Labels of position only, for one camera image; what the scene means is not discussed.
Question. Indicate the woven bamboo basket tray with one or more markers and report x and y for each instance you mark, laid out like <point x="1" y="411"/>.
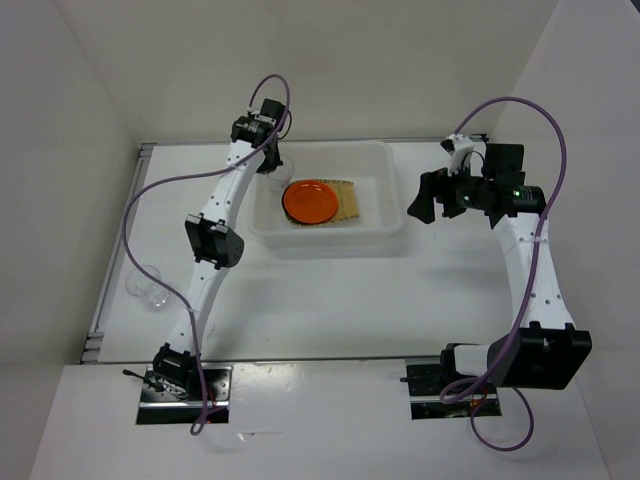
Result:
<point x="348" y="206"/>

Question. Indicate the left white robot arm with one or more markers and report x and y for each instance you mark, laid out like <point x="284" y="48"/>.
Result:
<point x="215" y="244"/>

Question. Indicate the clear plastic cup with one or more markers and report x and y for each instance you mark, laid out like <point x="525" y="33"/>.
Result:
<point x="146" y="292"/>
<point x="281" y="177"/>

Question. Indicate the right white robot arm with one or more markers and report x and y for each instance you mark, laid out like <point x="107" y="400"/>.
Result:
<point x="544" y="349"/>

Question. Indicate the translucent plastic bin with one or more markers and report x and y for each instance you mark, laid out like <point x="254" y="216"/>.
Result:
<point x="368" y="164"/>

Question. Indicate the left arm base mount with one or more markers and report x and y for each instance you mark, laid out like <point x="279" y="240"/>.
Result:
<point x="162" y="403"/>

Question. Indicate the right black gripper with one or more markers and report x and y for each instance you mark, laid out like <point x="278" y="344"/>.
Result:
<point x="438" y="184"/>

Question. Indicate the orange plastic plate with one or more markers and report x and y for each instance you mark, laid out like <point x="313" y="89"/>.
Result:
<point x="309" y="202"/>

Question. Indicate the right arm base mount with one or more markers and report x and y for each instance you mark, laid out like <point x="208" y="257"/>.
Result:
<point x="424" y="381"/>

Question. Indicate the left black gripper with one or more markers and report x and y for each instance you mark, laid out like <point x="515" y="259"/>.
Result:
<point x="268" y="166"/>

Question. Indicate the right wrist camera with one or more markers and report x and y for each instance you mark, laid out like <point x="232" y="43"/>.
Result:
<point x="460" y="149"/>

